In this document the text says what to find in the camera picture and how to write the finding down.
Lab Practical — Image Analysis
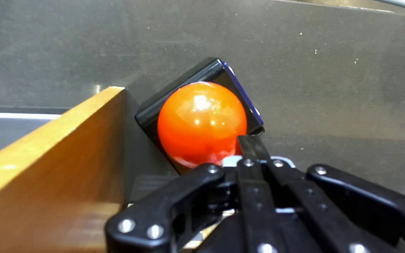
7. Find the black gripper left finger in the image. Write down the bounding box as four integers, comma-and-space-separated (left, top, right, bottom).
103, 133, 279, 253

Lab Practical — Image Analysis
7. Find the wooden box edge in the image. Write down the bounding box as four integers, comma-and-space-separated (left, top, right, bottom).
0, 84, 134, 253

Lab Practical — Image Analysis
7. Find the orange button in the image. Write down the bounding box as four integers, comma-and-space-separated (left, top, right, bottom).
135, 56, 266, 174

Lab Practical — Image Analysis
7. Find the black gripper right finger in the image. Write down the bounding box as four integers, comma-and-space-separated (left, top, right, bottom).
270, 157, 405, 253

